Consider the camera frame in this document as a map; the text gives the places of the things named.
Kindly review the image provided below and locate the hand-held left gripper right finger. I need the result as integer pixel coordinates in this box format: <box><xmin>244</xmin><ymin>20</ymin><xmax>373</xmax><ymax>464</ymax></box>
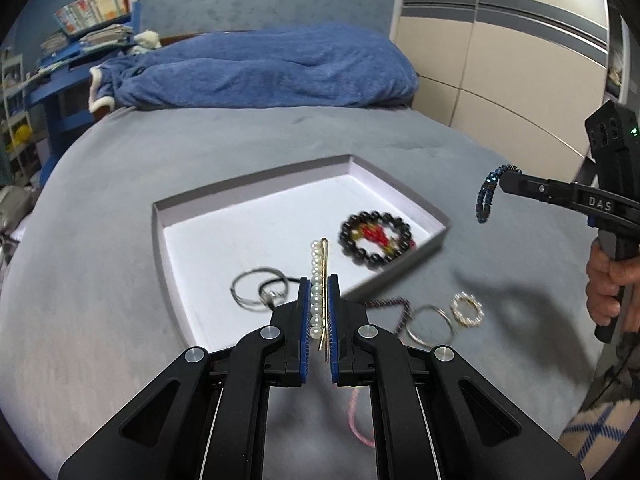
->
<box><xmin>327</xmin><ymin>275</ymin><xmax>583</xmax><ymax>480</ymax></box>

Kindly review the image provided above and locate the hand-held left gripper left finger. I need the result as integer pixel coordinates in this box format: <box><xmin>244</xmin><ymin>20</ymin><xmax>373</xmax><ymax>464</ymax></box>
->
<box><xmin>57</xmin><ymin>277</ymin><xmax>312</xmax><ymax>480</ymax></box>

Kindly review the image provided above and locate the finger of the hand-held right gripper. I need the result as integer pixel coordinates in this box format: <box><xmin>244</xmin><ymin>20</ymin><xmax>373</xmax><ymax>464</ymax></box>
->
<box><xmin>500</xmin><ymin>171</ymin><xmax>588</xmax><ymax>213</ymax></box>

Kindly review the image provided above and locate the pearl hairpin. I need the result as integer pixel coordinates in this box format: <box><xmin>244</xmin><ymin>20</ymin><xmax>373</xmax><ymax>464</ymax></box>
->
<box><xmin>309</xmin><ymin>236</ymin><xmax>335</xmax><ymax>363</ymax></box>

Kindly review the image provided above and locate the silver bangle with charm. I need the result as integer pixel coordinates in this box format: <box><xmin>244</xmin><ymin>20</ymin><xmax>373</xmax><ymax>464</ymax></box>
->
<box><xmin>231</xmin><ymin>266</ymin><xmax>290</xmax><ymax>312</ymax></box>

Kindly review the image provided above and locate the blue crystal bead bracelet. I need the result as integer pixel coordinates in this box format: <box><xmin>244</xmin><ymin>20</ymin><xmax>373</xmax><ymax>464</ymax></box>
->
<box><xmin>475</xmin><ymin>164</ymin><xmax>522</xmax><ymax>223</ymax></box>

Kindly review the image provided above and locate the black hair tie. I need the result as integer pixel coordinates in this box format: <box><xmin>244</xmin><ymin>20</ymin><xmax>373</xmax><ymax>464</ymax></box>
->
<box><xmin>256</xmin><ymin>274</ymin><xmax>304</xmax><ymax>308</ymax></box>

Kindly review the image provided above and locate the large black bead bracelet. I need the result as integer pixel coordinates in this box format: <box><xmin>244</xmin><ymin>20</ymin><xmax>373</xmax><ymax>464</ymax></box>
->
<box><xmin>339</xmin><ymin>211</ymin><xmax>416</xmax><ymax>268</ymax></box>

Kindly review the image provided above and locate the red bead bracelet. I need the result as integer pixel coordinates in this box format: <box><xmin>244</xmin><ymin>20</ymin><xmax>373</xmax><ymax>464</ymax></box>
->
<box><xmin>350</xmin><ymin>222</ymin><xmax>417</xmax><ymax>256</ymax></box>

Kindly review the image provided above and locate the grey cardboard box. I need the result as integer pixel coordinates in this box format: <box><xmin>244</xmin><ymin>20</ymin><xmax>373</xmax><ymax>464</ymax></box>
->
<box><xmin>151</xmin><ymin>154</ymin><xmax>449</xmax><ymax>346</ymax></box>

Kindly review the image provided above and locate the person's right hand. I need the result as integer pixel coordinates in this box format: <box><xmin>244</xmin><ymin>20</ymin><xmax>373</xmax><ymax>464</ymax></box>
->
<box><xmin>586</xmin><ymin>242</ymin><xmax>640</xmax><ymax>333</ymax></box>

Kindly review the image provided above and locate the thin silver bangle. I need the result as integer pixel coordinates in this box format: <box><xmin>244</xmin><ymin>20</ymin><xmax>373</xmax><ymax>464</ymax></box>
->
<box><xmin>404</xmin><ymin>304</ymin><xmax>455</xmax><ymax>347</ymax></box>

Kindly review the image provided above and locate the beige wardrobe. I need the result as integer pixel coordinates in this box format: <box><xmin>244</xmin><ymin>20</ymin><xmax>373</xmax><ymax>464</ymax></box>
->
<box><xmin>387</xmin><ymin>0</ymin><xmax>631</xmax><ymax>161</ymax></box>

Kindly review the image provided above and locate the blue fleece blanket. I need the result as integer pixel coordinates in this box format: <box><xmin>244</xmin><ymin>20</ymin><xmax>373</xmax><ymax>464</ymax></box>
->
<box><xmin>89</xmin><ymin>22</ymin><xmax>420</xmax><ymax>113</ymax></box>

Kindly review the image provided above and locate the grey bag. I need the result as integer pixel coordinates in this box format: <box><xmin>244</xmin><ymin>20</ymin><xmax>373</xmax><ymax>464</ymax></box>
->
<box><xmin>0</xmin><ymin>185</ymin><xmax>38</xmax><ymax>231</ymax></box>

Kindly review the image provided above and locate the blue shelf with books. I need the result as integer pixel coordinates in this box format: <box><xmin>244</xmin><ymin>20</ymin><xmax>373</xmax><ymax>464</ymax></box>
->
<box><xmin>25</xmin><ymin>0</ymin><xmax>143</xmax><ymax>171</ymax></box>

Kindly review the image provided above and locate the white plush toy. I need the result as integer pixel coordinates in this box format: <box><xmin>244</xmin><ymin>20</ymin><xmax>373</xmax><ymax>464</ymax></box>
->
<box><xmin>131</xmin><ymin>30</ymin><xmax>162</xmax><ymax>53</ymax></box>

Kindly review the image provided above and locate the stack of papers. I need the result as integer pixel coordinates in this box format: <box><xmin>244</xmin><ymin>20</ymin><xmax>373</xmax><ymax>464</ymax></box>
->
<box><xmin>39</xmin><ymin>22</ymin><xmax>136</xmax><ymax>58</ymax></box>

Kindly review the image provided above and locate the white shelf rack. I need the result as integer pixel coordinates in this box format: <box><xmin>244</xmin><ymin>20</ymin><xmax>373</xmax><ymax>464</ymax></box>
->
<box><xmin>0</xmin><ymin>47</ymin><xmax>36</xmax><ymax>181</ymax></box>

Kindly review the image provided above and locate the row of colourful books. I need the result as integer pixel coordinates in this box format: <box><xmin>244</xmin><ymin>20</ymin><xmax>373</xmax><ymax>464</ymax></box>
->
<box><xmin>52</xmin><ymin>0</ymin><xmax>143</xmax><ymax>36</ymax></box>

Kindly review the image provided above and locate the dark purple bead string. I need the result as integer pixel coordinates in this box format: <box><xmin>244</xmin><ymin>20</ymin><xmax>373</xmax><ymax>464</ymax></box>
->
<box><xmin>364</xmin><ymin>297</ymin><xmax>412</xmax><ymax>338</ymax></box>

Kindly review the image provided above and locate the pink braided cord bracelet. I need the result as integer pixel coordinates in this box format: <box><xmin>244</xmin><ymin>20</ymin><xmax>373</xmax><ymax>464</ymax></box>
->
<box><xmin>346</xmin><ymin>387</ymin><xmax>377</xmax><ymax>450</ymax></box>

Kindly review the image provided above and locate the gold pearl bracelet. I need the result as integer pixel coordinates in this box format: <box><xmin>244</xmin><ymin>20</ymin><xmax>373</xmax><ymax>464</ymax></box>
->
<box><xmin>451</xmin><ymin>291</ymin><xmax>486</xmax><ymax>329</ymax></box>

